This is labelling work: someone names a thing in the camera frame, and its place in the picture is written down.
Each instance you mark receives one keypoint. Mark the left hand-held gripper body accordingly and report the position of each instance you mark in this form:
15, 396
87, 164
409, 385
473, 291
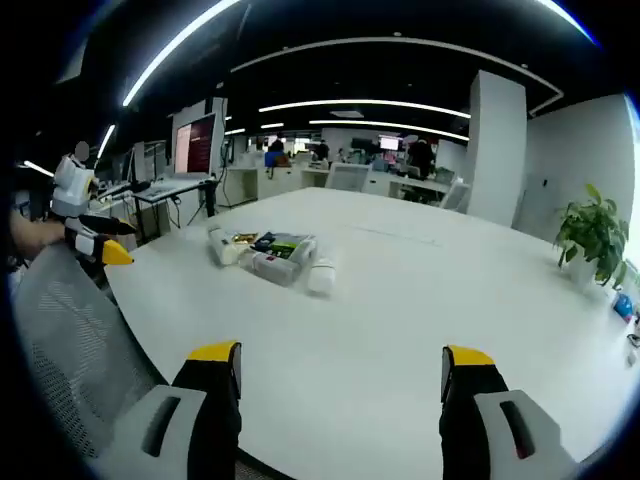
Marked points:
72, 187

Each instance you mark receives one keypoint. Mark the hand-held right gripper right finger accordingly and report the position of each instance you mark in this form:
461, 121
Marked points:
465, 400

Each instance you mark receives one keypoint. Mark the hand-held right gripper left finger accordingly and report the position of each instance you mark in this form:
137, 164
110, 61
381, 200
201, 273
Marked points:
210, 400

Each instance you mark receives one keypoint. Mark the gold skincare sachet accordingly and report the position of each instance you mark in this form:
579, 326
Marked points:
245, 238

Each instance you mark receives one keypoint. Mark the dark blue skincare sachet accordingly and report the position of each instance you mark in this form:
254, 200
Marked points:
267, 241

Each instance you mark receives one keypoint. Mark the white skincare tube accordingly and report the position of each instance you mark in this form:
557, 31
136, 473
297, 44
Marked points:
322, 277

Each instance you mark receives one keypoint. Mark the green black skincare sachet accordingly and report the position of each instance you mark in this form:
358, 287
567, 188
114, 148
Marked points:
287, 247

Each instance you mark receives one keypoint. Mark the black-framed standing desk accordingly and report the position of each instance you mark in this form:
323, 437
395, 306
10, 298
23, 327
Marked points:
165, 192

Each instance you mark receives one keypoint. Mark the grey mesh office chair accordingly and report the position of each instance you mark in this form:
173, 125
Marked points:
75, 340

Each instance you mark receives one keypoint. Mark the open laptop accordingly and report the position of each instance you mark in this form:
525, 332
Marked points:
192, 145

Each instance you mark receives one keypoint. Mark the long ceiling light strip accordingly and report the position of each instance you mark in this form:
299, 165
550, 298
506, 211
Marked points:
170, 55

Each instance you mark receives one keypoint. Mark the small blue object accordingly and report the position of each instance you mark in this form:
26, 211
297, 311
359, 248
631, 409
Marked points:
624, 306

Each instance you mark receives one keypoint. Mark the white background office chair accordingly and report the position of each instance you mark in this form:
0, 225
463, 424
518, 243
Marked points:
347, 177
456, 195

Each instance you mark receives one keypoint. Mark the potted green plant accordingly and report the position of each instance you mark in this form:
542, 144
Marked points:
592, 230

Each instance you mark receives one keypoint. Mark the background computer monitor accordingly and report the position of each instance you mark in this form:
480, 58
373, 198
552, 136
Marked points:
390, 142

